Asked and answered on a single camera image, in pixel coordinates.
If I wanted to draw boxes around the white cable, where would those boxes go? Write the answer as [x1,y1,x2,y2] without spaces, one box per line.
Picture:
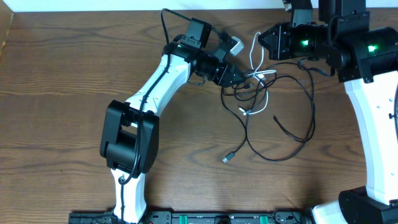
[238,30,277,116]

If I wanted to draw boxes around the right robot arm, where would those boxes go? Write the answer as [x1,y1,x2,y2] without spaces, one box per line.
[258,0,397,223]

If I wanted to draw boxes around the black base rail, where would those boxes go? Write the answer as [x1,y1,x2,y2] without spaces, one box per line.
[68,208,313,224]

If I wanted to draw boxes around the short black cable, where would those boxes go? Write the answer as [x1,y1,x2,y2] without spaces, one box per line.
[220,81,268,164]

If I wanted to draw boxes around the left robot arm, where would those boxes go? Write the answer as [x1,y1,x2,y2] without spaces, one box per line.
[99,18,246,223]

